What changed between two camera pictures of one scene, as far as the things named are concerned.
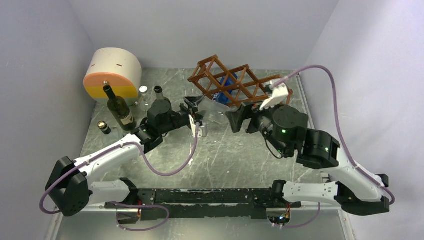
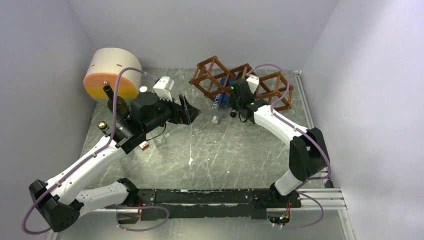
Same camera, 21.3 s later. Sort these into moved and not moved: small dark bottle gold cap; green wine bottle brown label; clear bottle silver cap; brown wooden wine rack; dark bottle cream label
Moved: green wine bottle brown label
Not moved: dark bottle cream label; brown wooden wine rack; small dark bottle gold cap; clear bottle silver cap
